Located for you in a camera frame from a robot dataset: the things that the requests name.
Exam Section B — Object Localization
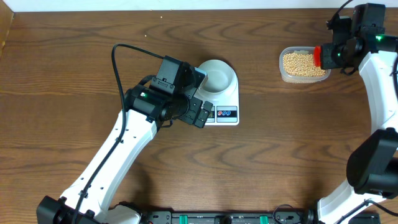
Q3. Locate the clear plastic soybean container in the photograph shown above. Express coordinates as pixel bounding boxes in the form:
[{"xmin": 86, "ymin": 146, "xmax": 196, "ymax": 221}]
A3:
[{"xmin": 279, "ymin": 47, "xmax": 331, "ymax": 84}]

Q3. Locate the white digital kitchen scale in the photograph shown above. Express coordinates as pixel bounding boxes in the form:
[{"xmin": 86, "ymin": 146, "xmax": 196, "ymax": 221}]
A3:
[{"xmin": 195, "ymin": 72, "xmax": 239, "ymax": 126}]

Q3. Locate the soybeans pile in container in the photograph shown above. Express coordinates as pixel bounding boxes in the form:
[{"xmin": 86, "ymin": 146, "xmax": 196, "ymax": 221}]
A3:
[{"xmin": 283, "ymin": 53, "xmax": 326, "ymax": 77}]

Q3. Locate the red plastic measuring scoop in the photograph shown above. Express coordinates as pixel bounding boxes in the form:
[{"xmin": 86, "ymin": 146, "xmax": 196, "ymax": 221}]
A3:
[{"xmin": 313, "ymin": 45, "xmax": 322, "ymax": 67}]

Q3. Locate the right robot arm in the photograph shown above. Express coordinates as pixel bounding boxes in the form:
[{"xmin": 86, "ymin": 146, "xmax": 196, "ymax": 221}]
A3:
[{"xmin": 303, "ymin": 3, "xmax": 397, "ymax": 223}]

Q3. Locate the grey round bowl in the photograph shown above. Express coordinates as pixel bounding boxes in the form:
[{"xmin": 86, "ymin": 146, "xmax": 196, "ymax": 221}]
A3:
[{"xmin": 199, "ymin": 60, "xmax": 238, "ymax": 93}]

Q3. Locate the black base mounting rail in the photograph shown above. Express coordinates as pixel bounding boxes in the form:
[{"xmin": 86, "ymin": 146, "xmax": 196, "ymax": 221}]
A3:
[{"xmin": 139, "ymin": 211, "xmax": 301, "ymax": 224}]

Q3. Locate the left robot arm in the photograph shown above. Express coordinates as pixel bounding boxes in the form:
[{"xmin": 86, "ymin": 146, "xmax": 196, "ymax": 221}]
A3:
[{"xmin": 36, "ymin": 84, "xmax": 213, "ymax": 223}]

